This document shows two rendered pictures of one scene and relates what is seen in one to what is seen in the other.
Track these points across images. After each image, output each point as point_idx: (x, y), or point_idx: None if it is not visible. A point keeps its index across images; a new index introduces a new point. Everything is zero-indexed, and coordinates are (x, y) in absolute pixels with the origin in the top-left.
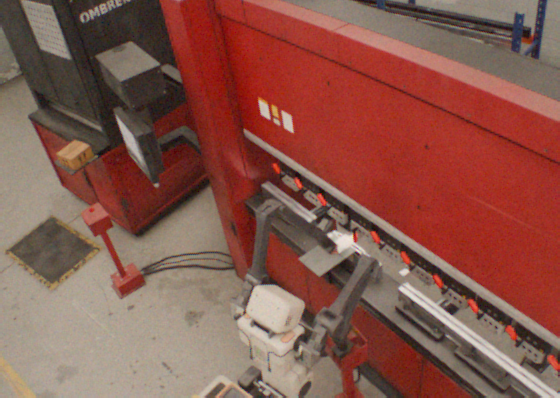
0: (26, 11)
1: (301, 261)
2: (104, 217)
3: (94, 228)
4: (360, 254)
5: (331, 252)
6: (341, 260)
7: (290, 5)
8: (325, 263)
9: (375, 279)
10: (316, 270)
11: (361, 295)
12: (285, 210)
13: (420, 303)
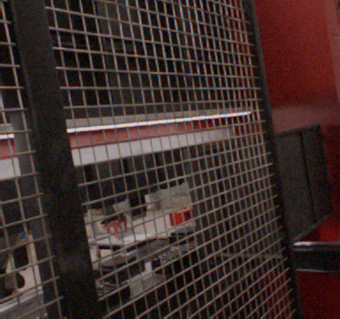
0: None
1: (105, 234)
2: (180, 213)
3: (171, 217)
4: (120, 248)
5: (104, 226)
6: (107, 243)
7: None
8: (102, 240)
9: (100, 283)
10: (91, 240)
11: (13, 236)
12: None
13: (24, 295)
